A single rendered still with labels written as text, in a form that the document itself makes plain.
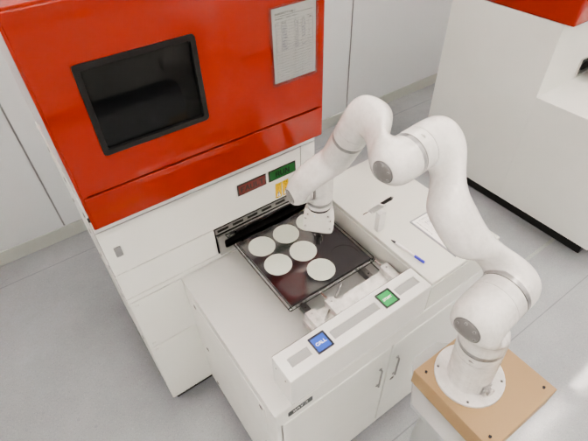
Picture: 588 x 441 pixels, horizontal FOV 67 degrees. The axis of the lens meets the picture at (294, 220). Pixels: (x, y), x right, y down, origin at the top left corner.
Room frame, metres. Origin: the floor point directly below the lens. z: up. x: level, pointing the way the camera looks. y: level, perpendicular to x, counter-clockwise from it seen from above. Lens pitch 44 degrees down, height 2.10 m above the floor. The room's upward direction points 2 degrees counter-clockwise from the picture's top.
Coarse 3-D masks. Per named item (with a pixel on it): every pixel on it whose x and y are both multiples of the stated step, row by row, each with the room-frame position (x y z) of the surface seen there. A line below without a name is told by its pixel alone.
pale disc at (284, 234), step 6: (276, 228) 1.20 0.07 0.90; (282, 228) 1.20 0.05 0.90; (288, 228) 1.20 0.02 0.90; (294, 228) 1.20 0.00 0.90; (276, 234) 1.17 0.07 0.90; (282, 234) 1.17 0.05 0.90; (288, 234) 1.17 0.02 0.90; (294, 234) 1.17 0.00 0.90; (276, 240) 1.14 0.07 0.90; (282, 240) 1.14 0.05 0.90; (288, 240) 1.14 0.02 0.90; (294, 240) 1.14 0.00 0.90
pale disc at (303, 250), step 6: (294, 246) 1.11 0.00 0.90; (300, 246) 1.11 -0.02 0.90; (306, 246) 1.11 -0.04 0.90; (312, 246) 1.10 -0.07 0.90; (294, 252) 1.08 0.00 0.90; (300, 252) 1.08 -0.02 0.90; (306, 252) 1.08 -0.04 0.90; (312, 252) 1.07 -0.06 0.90; (294, 258) 1.05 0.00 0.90; (300, 258) 1.05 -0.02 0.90; (306, 258) 1.05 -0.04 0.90
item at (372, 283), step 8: (368, 280) 0.95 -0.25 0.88; (376, 280) 0.95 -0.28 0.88; (384, 280) 0.95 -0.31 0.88; (360, 288) 0.92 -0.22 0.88; (368, 288) 0.92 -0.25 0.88; (376, 288) 0.92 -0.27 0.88; (344, 296) 0.89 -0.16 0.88; (352, 296) 0.89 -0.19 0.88; (360, 296) 0.89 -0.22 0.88; (344, 304) 0.86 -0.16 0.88; (320, 312) 0.83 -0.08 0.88; (304, 320) 0.80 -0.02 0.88; (312, 328) 0.77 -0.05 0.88
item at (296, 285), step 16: (288, 224) 1.22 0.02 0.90; (304, 240) 1.14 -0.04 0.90; (336, 240) 1.13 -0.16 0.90; (256, 256) 1.06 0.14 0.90; (320, 256) 1.05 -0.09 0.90; (336, 256) 1.05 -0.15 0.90; (352, 256) 1.05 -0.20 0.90; (368, 256) 1.04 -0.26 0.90; (288, 272) 0.98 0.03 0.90; (304, 272) 0.98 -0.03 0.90; (336, 272) 0.98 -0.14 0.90; (288, 288) 0.92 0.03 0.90; (304, 288) 0.91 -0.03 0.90; (320, 288) 0.91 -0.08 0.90
